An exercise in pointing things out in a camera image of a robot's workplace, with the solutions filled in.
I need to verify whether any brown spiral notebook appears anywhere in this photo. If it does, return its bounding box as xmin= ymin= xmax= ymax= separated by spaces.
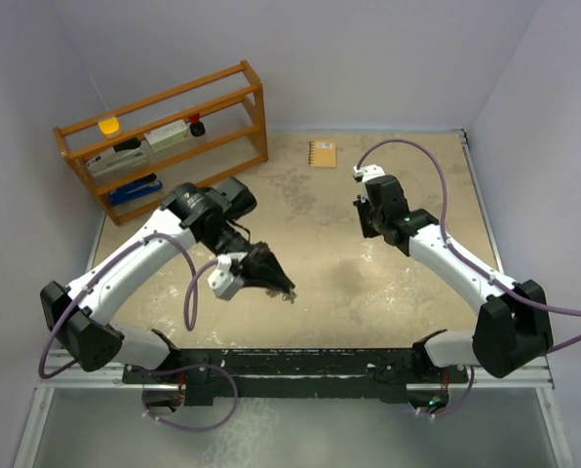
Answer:
xmin=308 ymin=140 xmax=337 ymax=169

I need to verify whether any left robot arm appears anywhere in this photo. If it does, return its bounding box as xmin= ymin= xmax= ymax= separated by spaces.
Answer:
xmin=40 ymin=177 xmax=296 ymax=382

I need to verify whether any white box on shelf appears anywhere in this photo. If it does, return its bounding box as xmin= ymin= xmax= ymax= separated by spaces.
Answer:
xmin=144 ymin=120 xmax=191 ymax=152

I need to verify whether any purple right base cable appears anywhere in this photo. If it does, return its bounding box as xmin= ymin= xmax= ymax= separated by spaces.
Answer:
xmin=414 ymin=370 xmax=473 ymax=421

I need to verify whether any white black stapler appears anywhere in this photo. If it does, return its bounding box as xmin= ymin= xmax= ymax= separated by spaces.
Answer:
xmin=86 ymin=137 xmax=151 ymax=177

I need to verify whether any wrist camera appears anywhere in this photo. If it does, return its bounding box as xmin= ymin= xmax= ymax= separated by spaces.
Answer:
xmin=208 ymin=253 xmax=246 ymax=301
xmin=353 ymin=165 xmax=385 ymax=183

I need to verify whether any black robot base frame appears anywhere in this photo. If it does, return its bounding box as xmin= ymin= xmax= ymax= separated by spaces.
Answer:
xmin=122 ymin=344 xmax=469 ymax=407

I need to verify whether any orange wooden shelf rack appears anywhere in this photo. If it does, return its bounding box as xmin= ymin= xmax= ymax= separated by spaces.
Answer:
xmin=53 ymin=60 xmax=268 ymax=225

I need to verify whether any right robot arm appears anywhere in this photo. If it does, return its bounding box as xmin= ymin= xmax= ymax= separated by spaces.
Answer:
xmin=353 ymin=166 xmax=554 ymax=381

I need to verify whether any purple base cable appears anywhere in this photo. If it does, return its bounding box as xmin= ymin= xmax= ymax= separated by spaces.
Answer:
xmin=414 ymin=370 xmax=473 ymax=421
xmin=141 ymin=360 xmax=241 ymax=432

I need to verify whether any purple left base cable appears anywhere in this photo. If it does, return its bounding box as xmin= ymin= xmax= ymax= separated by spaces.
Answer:
xmin=141 ymin=360 xmax=241 ymax=432

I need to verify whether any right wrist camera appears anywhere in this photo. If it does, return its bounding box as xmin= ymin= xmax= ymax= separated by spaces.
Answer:
xmin=353 ymin=165 xmax=385 ymax=183

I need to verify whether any blue stapler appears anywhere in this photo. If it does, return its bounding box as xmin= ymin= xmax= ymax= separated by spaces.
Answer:
xmin=109 ymin=174 xmax=163 ymax=206

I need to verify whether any yellow sticky note pad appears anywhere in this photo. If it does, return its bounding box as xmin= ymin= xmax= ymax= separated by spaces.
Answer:
xmin=97 ymin=115 xmax=122 ymax=139

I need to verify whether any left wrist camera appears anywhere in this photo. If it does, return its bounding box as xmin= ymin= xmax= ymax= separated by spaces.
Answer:
xmin=208 ymin=253 xmax=246 ymax=301

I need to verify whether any black red stamp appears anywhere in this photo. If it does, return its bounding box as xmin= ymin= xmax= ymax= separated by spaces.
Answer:
xmin=188 ymin=113 xmax=206 ymax=137

